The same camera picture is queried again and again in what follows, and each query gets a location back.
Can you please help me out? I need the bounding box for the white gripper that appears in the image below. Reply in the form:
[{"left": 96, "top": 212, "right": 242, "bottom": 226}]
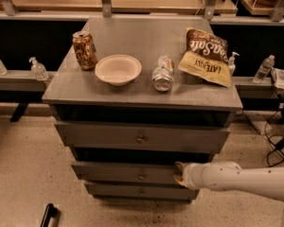
[{"left": 173, "top": 161, "right": 207, "bottom": 190}]

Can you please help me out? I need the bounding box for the grey drawer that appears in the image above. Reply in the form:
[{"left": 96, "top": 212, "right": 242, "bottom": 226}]
[
  {"left": 55, "top": 121, "right": 230, "bottom": 153},
  {"left": 72, "top": 162, "right": 181, "bottom": 184},
  {"left": 84, "top": 182, "right": 199, "bottom": 201}
]

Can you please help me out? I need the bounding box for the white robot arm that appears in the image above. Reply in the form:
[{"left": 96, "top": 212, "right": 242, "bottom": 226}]
[{"left": 174, "top": 162, "right": 284, "bottom": 227}]

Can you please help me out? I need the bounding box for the grey bottom drawer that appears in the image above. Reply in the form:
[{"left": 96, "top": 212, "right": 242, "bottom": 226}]
[{"left": 84, "top": 182, "right": 199, "bottom": 201}]

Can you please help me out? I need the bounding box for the grey drawer cabinet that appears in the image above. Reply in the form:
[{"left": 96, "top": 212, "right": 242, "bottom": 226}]
[{"left": 42, "top": 17, "right": 243, "bottom": 203}]

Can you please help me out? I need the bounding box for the grey top drawer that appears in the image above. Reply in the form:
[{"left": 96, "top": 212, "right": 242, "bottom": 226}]
[{"left": 55, "top": 121, "right": 230, "bottom": 153}]

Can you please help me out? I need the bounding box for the silver can lying down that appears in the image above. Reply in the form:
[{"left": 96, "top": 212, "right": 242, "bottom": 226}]
[{"left": 152, "top": 55, "right": 174, "bottom": 92}]

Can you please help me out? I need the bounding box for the brown yellow chip bag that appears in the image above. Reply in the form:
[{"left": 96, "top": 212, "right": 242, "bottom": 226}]
[{"left": 178, "top": 27, "right": 231, "bottom": 88}]

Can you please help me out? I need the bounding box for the white pump bottle right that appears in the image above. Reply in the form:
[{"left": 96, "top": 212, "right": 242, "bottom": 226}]
[{"left": 228, "top": 51, "right": 240, "bottom": 76}]

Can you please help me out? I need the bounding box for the white paper bowl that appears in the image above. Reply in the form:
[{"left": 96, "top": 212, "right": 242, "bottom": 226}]
[{"left": 95, "top": 55, "right": 142, "bottom": 86}]

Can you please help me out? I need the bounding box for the clear water bottle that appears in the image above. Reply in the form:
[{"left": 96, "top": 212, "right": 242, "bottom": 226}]
[{"left": 253, "top": 55, "right": 275, "bottom": 83}]

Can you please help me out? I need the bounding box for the black object bottom left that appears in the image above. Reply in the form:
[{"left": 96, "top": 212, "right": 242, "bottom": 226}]
[{"left": 40, "top": 203, "right": 59, "bottom": 227}]

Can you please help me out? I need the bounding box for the folded paper packet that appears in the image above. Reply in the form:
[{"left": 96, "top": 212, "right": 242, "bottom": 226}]
[{"left": 271, "top": 68, "right": 284, "bottom": 90}]

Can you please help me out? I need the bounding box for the brown soda can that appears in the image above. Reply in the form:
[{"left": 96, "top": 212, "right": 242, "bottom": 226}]
[{"left": 72, "top": 30, "right": 98, "bottom": 70}]

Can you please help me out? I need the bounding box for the sanitizer pump bottle left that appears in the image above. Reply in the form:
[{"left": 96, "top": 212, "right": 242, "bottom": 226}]
[{"left": 28, "top": 57, "right": 49, "bottom": 81}]

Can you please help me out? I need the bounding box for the black cable on floor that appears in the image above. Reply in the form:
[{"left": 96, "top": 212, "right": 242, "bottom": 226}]
[{"left": 263, "top": 102, "right": 284, "bottom": 169}]

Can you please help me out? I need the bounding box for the grey bench rail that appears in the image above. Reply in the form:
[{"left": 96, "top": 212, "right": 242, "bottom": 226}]
[{"left": 0, "top": 70, "right": 56, "bottom": 92}]

